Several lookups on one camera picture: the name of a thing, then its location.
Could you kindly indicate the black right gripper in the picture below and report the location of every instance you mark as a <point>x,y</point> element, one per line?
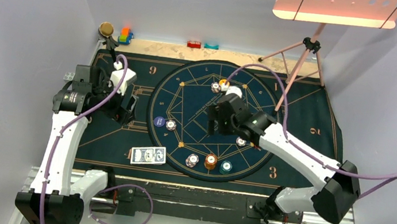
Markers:
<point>215,113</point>

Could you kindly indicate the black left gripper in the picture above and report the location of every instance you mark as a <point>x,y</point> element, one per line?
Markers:
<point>119,114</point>

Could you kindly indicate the yellow big blind button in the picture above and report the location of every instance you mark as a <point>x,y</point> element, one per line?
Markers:
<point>223,83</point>

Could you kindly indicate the orange chip stack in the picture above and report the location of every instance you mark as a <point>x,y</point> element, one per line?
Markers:
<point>210,161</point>

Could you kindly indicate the purple small blind button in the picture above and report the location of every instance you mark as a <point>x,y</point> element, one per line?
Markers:
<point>159,121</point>

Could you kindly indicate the teal chip stack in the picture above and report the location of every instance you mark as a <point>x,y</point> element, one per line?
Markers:
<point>225,167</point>

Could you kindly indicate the pink white chip stack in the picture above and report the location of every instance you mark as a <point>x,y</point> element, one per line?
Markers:
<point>191,160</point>

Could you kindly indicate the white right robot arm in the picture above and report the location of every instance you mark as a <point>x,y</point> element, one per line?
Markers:
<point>334,186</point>

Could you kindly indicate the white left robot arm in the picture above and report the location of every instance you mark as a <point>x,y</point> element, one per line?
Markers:
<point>53,198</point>

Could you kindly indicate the round blue poker mat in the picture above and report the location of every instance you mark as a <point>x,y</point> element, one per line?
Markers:
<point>184,95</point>

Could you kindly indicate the grey lego brick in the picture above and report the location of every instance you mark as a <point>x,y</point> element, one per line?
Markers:
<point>69,76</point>

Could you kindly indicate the blue playing card deck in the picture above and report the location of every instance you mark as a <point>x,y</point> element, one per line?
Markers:
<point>148,155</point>

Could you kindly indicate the orange green blue toy blocks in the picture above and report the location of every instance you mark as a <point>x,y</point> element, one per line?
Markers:
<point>126,36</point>

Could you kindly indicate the teal toy block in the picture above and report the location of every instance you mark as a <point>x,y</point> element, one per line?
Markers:
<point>209,45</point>

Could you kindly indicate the round brown knob stand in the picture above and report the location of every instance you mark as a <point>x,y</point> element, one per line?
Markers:
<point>106,31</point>

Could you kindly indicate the red toy block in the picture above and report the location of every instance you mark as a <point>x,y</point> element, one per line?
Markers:
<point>194,44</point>

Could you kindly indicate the pink music stand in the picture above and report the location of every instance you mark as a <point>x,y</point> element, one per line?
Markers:
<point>380,14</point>

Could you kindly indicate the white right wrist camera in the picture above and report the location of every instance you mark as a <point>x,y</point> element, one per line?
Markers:
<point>233,90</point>

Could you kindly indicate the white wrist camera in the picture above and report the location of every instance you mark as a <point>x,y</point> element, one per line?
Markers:
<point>233,90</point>
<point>120,75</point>

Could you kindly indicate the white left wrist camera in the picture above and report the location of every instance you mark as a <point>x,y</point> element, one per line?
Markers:
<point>120,75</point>

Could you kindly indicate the aluminium frame rail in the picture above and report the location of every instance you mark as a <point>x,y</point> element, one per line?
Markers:
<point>197,203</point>

